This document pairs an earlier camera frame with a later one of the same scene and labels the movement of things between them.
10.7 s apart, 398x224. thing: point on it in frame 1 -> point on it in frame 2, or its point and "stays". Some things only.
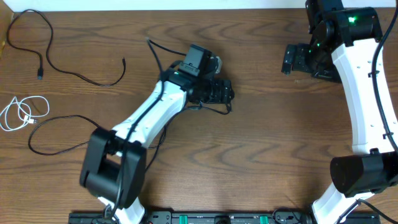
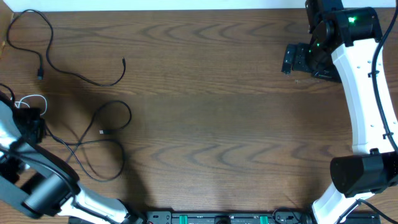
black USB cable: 40,71 stays
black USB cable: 150,155 -> 102,132
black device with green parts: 229,217 stays
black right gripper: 295,56 stays
